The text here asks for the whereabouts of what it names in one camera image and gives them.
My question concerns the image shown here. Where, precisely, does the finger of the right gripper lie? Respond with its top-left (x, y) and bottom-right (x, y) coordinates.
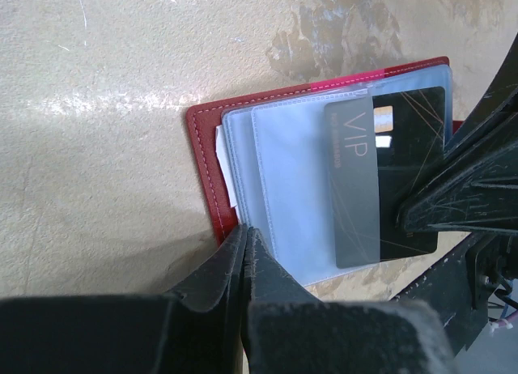
top-left (444, 37), bottom-right (517, 159)
top-left (397, 138), bottom-right (517, 233)

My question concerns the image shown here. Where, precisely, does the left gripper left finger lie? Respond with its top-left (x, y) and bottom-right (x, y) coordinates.
top-left (1, 226), bottom-right (247, 373)

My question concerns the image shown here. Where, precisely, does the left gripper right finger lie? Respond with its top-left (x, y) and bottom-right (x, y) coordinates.
top-left (244, 228), bottom-right (457, 373)

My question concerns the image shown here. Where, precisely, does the grey card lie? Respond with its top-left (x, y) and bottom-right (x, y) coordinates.
top-left (324, 86), bottom-right (447, 269)

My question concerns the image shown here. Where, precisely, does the red leather card holder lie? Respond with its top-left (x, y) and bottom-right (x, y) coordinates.
top-left (186, 57), bottom-right (452, 286)

